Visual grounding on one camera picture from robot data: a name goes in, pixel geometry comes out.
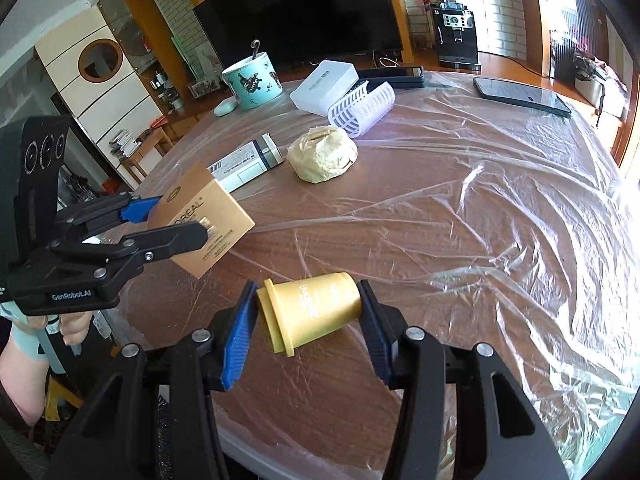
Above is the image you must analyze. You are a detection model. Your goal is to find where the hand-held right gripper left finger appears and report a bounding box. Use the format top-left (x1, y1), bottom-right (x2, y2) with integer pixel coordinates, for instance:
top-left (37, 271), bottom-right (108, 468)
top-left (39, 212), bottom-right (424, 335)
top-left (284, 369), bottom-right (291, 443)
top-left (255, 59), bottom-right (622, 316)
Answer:
top-left (42, 281), bottom-right (261, 480)

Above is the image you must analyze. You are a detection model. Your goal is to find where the person's left hand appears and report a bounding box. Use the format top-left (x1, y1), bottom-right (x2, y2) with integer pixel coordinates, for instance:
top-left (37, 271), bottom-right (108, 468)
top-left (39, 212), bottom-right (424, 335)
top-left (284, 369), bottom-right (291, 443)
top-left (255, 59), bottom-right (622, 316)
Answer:
top-left (57, 310), bottom-right (94, 358)

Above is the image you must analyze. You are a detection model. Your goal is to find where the small wooden side table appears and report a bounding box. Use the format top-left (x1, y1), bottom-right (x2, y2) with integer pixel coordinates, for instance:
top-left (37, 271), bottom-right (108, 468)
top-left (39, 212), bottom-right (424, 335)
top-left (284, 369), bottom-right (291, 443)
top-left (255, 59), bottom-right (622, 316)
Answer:
top-left (117, 127), bottom-right (176, 186)

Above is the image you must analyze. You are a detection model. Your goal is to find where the beige crumpled paper ball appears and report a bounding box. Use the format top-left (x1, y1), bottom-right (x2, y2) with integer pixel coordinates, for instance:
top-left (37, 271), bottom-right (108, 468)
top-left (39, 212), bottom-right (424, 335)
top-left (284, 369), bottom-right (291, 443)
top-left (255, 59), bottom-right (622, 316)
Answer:
top-left (287, 126), bottom-right (359, 184)

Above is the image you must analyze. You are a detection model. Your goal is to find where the black smartphone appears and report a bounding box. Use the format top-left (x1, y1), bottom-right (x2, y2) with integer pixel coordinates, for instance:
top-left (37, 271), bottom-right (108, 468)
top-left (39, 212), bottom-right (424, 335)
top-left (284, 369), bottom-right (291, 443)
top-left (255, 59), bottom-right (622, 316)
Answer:
top-left (473, 76), bottom-right (572, 118)

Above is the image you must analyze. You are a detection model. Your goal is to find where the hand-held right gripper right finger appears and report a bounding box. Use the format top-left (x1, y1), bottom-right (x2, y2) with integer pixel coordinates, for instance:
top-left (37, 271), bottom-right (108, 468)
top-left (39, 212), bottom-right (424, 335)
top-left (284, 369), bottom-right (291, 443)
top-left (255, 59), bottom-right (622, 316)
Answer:
top-left (357, 280), bottom-right (571, 480)

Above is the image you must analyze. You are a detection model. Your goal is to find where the pile of books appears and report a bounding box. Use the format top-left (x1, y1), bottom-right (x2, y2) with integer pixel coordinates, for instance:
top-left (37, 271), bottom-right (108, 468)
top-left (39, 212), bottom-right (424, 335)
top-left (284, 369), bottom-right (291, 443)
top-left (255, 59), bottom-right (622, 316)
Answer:
top-left (107, 130), bottom-right (143, 161)

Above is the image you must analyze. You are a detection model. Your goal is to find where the person's left forearm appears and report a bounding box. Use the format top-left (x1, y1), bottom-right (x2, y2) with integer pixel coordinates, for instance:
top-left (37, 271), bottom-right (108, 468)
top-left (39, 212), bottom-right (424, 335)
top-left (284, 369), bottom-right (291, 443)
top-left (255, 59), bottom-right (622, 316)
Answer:
top-left (0, 340), bottom-right (51, 428)

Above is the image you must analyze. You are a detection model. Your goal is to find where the glass display cabinet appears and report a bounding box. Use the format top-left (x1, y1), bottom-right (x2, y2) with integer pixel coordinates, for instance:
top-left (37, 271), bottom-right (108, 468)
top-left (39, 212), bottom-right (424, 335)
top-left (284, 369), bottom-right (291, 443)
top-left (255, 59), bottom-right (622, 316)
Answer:
top-left (97, 0), bottom-right (176, 111)

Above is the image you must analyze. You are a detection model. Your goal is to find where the grey storage bag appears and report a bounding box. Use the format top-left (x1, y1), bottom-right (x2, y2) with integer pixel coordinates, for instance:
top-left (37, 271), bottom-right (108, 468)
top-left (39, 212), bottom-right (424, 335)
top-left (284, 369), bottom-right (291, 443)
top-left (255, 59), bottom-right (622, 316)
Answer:
top-left (570, 50), bottom-right (628, 118)

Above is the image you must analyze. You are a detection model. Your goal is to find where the black flat television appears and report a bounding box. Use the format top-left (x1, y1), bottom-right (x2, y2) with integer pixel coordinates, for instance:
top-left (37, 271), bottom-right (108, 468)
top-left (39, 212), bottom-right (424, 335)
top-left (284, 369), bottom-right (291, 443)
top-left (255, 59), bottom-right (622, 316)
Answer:
top-left (192, 0), bottom-right (405, 68)

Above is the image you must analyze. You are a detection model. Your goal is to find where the dark folding phone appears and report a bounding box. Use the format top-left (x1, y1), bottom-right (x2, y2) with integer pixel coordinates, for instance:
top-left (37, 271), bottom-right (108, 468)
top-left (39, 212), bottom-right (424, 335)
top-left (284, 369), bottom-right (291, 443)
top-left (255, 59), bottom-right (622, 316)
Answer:
top-left (357, 65), bottom-right (426, 90)

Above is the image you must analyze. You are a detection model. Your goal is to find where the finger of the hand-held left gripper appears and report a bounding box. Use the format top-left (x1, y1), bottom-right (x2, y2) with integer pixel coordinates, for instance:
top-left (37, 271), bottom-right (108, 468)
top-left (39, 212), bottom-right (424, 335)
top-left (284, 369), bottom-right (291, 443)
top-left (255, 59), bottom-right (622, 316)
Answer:
top-left (47, 222), bottom-right (210, 286)
top-left (55, 195), bottom-right (163, 233)

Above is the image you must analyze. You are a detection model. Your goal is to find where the white cabinet with round window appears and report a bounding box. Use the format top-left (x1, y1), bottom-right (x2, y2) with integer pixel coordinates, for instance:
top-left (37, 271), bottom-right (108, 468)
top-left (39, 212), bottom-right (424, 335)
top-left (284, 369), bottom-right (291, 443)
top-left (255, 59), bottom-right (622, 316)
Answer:
top-left (32, 7), bottom-right (166, 161)

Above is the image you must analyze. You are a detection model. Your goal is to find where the giraffe picture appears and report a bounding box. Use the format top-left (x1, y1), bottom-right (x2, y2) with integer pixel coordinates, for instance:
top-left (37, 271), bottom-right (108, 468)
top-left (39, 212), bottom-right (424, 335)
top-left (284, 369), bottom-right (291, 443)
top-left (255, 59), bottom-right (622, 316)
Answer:
top-left (195, 42), bottom-right (226, 81)

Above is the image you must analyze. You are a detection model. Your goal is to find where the teal butterfly mug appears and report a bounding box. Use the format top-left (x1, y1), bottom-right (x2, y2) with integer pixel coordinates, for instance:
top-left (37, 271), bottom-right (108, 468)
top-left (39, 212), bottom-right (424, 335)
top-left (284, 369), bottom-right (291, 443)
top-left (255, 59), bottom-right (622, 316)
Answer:
top-left (221, 51), bottom-right (284, 111)

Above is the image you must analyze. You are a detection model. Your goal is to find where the yellow plastic cup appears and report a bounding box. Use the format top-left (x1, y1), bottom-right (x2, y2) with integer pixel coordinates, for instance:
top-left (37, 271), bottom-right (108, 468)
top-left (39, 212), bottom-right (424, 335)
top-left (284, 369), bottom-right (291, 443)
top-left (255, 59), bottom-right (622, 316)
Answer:
top-left (256, 271), bottom-right (363, 358)

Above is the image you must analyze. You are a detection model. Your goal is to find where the gold cardboard box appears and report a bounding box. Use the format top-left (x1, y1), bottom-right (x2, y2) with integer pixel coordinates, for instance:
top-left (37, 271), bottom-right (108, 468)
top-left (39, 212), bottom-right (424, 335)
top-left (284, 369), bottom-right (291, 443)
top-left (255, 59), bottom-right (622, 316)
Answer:
top-left (147, 162), bottom-right (256, 279)

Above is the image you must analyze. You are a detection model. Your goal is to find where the floral picture frame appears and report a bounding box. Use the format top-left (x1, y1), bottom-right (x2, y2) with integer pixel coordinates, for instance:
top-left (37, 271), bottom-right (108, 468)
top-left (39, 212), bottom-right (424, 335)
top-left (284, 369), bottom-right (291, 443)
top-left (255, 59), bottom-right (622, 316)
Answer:
top-left (191, 80), bottom-right (224, 99)

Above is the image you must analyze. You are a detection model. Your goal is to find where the black ribbed heater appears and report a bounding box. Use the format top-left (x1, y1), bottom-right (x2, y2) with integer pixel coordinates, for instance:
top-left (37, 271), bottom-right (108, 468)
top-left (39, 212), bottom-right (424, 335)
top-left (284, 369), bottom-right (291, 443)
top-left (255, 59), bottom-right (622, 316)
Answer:
top-left (550, 30), bottom-right (576, 81)

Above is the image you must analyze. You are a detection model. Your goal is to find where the black coffee machine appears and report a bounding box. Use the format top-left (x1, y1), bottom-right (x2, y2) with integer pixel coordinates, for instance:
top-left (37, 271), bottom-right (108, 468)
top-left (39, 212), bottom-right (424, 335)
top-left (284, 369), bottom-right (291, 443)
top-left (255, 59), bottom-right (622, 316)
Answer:
top-left (430, 1), bottom-right (483, 72)

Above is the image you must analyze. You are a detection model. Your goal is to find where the white plastic basket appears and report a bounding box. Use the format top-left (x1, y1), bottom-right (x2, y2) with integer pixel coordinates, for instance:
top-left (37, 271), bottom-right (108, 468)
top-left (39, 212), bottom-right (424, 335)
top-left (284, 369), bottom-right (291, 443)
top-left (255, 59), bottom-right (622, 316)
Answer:
top-left (327, 80), bottom-right (397, 139)

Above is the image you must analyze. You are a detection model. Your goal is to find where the white plastic box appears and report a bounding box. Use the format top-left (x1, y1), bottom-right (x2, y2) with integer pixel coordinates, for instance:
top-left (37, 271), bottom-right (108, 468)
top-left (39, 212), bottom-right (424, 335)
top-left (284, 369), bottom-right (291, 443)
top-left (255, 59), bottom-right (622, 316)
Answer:
top-left (290, 60), bottom-right (360, 115)

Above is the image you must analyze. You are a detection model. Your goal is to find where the white and blue carton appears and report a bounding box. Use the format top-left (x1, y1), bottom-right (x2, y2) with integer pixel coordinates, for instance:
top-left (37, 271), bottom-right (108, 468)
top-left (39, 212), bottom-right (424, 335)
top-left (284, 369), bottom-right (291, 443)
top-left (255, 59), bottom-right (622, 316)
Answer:
top-left (206, 132), bottom-right (285, 194)

